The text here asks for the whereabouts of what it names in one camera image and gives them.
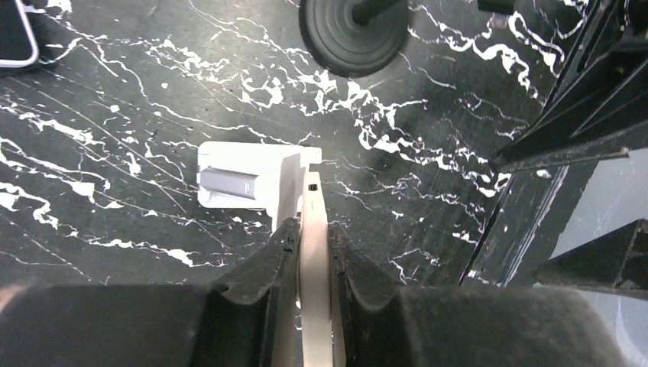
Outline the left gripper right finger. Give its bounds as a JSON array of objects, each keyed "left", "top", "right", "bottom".
[{"left": 328, "top": 224, "right": 625, "bottom": 366}]

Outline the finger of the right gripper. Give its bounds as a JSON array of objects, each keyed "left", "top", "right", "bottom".
[
  {"left": 490, "top": 1, "right": 647, "bottom": 173},
  {"left": 533, "top": 219, "right": 647, "bottom": 300}
]

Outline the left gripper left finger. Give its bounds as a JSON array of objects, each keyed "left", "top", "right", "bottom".
[{"left": 1, "top": 218, "right": 300, "bottom": 366}]

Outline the silver metal phone stand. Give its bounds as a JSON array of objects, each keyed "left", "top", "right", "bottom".
[{"left": 196, "top": 141, "right": 322, "bottom": 231}]

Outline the black round base phone stand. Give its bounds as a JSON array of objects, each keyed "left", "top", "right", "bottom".
[{"left": 298, "top": 0, "right": 426, "bottom": 78}]

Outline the purple case phone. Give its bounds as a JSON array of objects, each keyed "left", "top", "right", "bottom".
[{"left": 1, "top": 0, "right": 39, "bottom": 70}]

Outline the pink case phone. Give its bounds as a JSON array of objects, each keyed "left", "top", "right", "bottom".
[{"left": 298, "top": 171, "right": 334, "bottom": 366}]

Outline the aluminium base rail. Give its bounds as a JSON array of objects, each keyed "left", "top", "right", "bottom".
[{"left": 458, "top": 162, "right": 597, "bottom": 287}]

